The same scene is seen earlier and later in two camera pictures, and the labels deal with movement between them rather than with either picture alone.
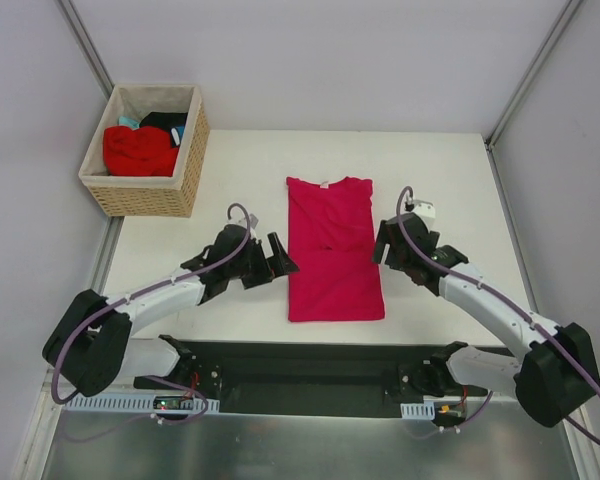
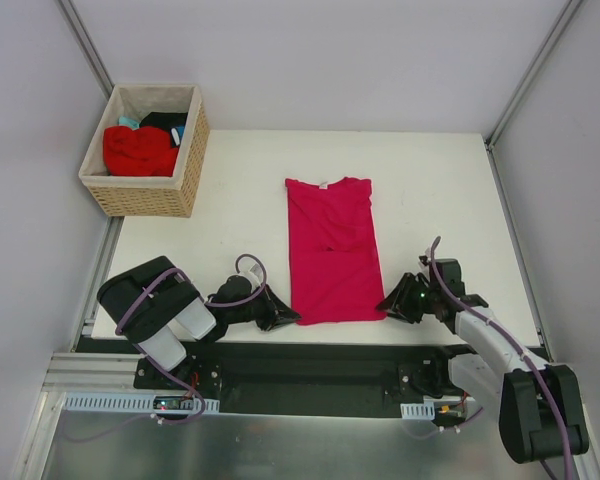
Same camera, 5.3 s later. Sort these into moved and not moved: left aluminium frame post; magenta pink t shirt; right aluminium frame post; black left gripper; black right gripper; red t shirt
Moved: black right gripper; black left gripper
Not moved: left aluminium frame post; right aluminium frame post; magenta pink t shirt; red t shirt
